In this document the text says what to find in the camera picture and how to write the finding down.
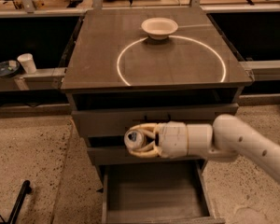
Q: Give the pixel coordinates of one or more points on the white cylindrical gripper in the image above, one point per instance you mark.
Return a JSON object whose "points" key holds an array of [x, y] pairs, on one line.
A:
{"points": [[173, 139]]}

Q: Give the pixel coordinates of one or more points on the silver blue redbull can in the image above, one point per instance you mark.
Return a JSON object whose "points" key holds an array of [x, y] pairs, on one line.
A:
{"points": [[135, 139]]}

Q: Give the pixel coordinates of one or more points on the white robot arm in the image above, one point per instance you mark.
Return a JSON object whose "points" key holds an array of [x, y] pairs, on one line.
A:
{"points": [[223, 140]]}

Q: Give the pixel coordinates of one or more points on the middle grey drawer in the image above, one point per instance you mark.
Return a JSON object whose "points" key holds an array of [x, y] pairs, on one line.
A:
{"points": [[119, 155]]}

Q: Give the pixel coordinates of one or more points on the open bottom grey drawer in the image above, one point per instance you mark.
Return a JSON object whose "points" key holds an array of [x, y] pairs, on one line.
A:
{"points": [[171, 192]]}

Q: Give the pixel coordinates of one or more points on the top grey drawer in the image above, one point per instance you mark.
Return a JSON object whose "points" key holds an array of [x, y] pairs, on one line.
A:
{"points": [[114, 122]]}

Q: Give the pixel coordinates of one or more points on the grey drawer cabinet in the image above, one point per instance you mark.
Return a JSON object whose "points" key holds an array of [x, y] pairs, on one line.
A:
{"points": [[115, 64]]}

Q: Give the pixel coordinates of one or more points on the white paper bowl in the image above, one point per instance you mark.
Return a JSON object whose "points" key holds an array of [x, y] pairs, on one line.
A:
{"points": [[159, 28]]}

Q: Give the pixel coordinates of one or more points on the grey side ledge left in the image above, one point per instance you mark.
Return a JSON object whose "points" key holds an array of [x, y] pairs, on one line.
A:
{"points": [[42, 79]]}

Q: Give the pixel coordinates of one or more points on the grey side ledge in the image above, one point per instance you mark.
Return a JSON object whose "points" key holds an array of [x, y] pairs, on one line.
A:
{"points": [[263, 70], [42, 79]]}

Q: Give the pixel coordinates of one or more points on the grey side ledge right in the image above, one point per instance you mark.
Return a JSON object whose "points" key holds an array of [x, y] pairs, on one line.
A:
{"points": [[263, 70]]}

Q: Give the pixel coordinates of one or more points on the black bar on floor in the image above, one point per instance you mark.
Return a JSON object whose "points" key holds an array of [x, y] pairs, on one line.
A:
{"points": [[25, 190]]}

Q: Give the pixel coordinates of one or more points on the white paper cup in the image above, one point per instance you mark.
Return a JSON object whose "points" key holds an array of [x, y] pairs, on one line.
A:
{"points": [[27, 62]]}

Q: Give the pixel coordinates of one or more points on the black top drawer handle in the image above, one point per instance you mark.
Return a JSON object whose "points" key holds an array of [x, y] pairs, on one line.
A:
{"points": [[157, 119]]}

